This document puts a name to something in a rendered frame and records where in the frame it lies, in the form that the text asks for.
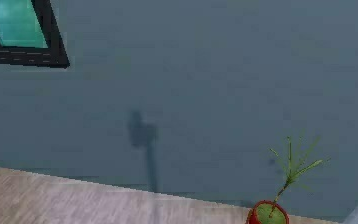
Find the green plant in red pot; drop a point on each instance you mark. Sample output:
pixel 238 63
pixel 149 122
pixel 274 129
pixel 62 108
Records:
pixel 270 213

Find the black framed window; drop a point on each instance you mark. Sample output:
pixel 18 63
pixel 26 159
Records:
pixel 17 26

